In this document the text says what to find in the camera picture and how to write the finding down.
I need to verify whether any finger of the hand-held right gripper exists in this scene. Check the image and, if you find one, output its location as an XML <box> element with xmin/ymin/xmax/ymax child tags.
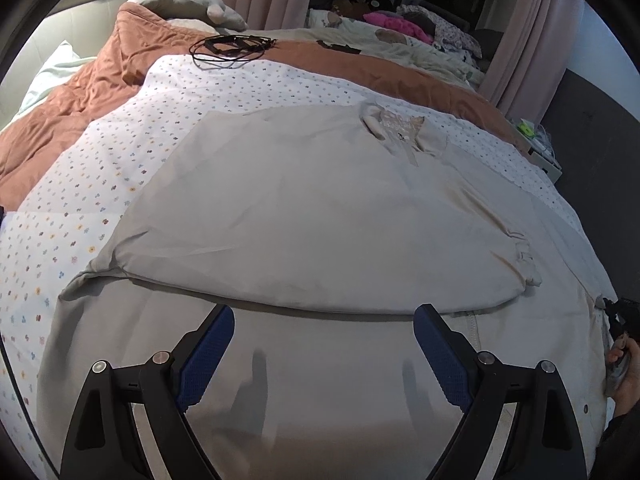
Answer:
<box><xmin>602</xmin><ymin>298</ymin><xmax>621</xmax><ymax>333</ymax></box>

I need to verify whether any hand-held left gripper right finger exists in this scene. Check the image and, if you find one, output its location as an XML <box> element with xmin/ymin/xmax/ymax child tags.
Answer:
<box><xmin>414</xmin><ymin>303</ymin><xmax>586</xmax><ymax>480</ymax></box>

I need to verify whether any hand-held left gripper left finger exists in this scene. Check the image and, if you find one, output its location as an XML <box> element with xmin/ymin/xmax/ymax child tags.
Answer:
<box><xmin>60</xmin><ymin>304</ymin><xmax>236</xmax><ymax>480</ymax></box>

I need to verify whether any large beige shirt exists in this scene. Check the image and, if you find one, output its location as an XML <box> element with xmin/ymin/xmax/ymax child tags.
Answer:
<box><xmin>37</xmin><ymin>101</ymin><xmax>618</xmax><ymax>480</ymax></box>

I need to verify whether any person's right hand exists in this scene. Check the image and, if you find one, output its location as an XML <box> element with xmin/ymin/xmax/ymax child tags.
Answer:
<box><xmin>605</xmin><ymin>337</ymin><xmax>640</xmax><ymax>418</ymax></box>

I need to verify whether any white nightstand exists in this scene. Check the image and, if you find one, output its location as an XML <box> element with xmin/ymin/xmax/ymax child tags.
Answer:
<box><xmin>520</xmin><ymin>117</ymin><xmax>566</xmax><ymax>181</ymax></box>

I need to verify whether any white dotted blanket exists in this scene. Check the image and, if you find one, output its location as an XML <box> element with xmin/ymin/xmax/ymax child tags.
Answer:
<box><xmin>0</xmin><ymin>54</ymin><xmax>583</xmax><ymax>441</ymax></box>

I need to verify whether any brown quilt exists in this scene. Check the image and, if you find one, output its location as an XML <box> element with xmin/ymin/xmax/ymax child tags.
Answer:
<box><xmin>0</xmin><ymin>1</ymin><xmax>531</xmax><ymax>201</ymax></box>

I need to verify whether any beige bear print blanket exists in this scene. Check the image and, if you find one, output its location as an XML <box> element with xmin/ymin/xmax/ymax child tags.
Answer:
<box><xmin>250</xmin><ymin>10</ymin><xmax>486</xmax><ymax>91</ymax></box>

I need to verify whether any small black object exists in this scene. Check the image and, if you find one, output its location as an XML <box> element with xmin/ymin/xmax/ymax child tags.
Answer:
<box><xmin>316</xmin><ymin>40</ymin><xmax>362</xmax><ymax>55</ymax></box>

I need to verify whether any pale green pillow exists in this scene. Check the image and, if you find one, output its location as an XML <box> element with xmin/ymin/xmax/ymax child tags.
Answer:
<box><xmin>20</xmin><ymin>40</ymin><xmax>96</xmax><ymax>111</ymax></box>

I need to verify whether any floral cloth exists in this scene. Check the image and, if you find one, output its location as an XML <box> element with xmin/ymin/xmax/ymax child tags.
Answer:
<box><xmin>397</xmin><ymin>4</ymin><xmax>483</xmax><ymax>58</ymax></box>

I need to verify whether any pink cloth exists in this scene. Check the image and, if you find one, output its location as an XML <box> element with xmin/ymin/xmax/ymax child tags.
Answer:
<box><xmin>363</xmin><ymin>10</ymin><xmax>433</xmax><ymax>43</ymax></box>

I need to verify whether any dark plush toy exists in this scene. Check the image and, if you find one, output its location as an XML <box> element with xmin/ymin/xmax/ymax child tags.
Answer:
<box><xmin>330</xmin><ymin>0</ymin><xmax>381</xmax><ymax>18</ymax></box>

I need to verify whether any coiled black cable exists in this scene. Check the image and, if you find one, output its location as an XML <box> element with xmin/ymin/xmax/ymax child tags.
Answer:
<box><xmin>189</xmin><ymin>33</ymin><xmax>277</xmax><ymax>66</ymax></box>

